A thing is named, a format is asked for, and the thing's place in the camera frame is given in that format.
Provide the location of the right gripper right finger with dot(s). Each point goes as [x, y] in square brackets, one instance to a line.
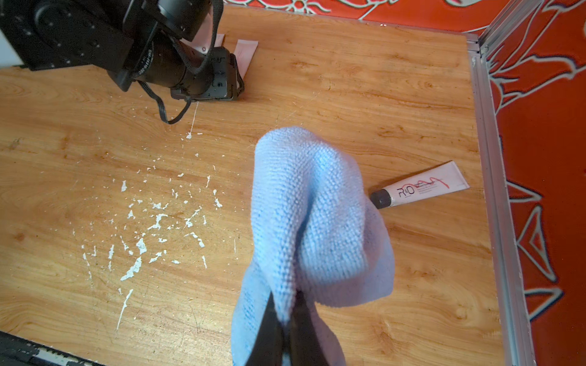
[304, 346]

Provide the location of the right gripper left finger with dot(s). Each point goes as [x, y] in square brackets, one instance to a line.
[269, 344]

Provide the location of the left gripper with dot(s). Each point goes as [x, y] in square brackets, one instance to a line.
[158, 56]

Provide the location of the black cap white tube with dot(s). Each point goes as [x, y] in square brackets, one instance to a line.
[202, 41]

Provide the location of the blue microfiber cloth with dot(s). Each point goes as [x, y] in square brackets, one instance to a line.
[314, 231]

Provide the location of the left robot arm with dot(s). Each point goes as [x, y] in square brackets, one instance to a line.
[60, 34]

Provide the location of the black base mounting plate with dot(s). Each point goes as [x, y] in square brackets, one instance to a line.
[19, 351]

